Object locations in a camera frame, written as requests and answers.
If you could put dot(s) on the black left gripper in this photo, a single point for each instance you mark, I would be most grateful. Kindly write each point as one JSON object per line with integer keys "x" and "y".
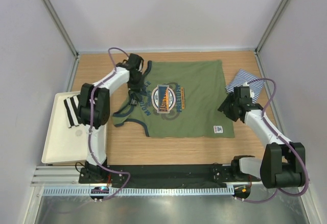
{"x": 137, "y": 87}

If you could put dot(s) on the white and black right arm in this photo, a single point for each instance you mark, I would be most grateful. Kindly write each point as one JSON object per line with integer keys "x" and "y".
{"x": 283, "y": 162}

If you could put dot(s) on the white slotted cable duct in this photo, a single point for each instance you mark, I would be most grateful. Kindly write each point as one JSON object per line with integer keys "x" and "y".
{"x": 102, "y": 191}

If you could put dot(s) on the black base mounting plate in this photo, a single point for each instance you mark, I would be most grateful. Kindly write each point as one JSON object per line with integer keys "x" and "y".
{"x": 167, "y": 176}

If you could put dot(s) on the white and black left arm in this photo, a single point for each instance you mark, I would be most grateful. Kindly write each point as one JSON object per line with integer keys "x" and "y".
{"x": 94, "y": 108}

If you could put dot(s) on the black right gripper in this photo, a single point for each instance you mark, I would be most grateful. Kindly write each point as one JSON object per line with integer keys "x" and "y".
{"x": 225, "y": 106}

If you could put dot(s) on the olive green tank top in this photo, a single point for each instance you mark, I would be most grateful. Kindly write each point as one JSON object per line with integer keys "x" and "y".
{"x": 179, "y": 100}

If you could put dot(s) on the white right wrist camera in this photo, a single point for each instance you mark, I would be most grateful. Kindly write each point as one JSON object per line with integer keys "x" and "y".
{"x": 252, "y": 93}

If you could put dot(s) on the white plastic tray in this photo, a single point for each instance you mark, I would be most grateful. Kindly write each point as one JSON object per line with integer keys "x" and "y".
{"x": 65, "y": 144}

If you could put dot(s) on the black white striped tank top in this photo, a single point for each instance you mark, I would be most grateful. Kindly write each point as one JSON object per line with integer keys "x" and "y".
{"x": 71, "y": 107}

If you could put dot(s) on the blue white striped tank top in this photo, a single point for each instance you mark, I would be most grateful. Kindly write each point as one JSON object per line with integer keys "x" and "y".
{"x": 244, "y": 78}

